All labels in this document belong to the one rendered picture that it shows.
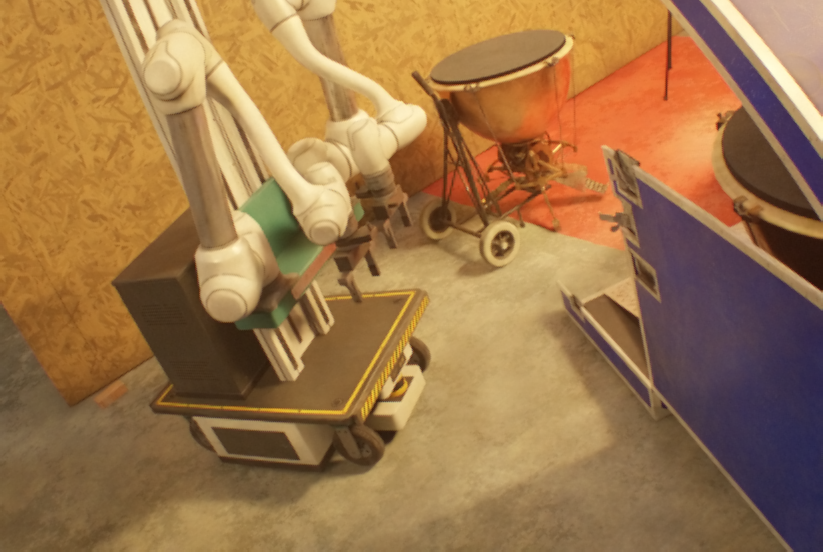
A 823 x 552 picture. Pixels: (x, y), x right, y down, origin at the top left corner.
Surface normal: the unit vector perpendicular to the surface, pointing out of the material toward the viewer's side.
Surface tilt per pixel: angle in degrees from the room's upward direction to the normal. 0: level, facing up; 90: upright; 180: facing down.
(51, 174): 90
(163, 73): 84
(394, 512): 0
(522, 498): 0
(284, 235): 90
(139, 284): 90
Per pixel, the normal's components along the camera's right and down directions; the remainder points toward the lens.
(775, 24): -0.14, -0.45
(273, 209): 0.88, -0.11
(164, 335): -0.36, 0.51
